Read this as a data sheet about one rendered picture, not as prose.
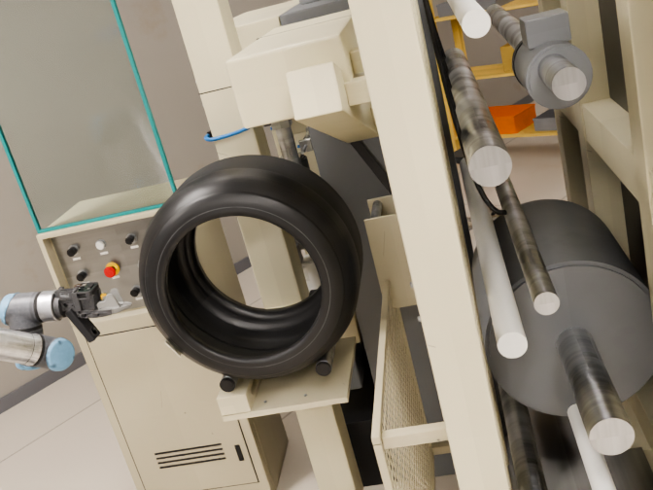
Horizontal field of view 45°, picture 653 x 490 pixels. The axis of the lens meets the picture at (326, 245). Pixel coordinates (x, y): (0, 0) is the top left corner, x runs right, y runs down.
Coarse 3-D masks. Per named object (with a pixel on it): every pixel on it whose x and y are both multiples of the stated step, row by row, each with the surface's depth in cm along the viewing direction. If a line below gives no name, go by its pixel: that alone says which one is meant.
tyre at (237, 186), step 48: (192, 192) 200; (240, 192) 196; (288, 192) 197; (336, 192) 217; (144, 240) 207; (192, 240) 233; (336, 240) 200; (144, 288) 210; (192, 288) 237; (336, 288) 202; (192, 336) 212; (240, 336) 238; (288, 336) 237; (336, 336) 210
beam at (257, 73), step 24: (288, 24) 217; (312, 24) 195; (336, 24) 177; (264, 48) 167; (288, 48) 160; (312, 48) 160; (336, 48) 159; (240, 72) 163; (264, 72) 162; (240, 96) 165; (264, 96) 164; (288, 96) 164; (264, 120) 166
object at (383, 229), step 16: (384, 208) 248; (368, 224) 231; (384, 224) 230; (384, 240) 232; (400, 240) 232; (384, 256) 234; (400, 256) 233; (384, 272) 236; (400, 272) 235; (400, 288) 237; (400, 304) 239
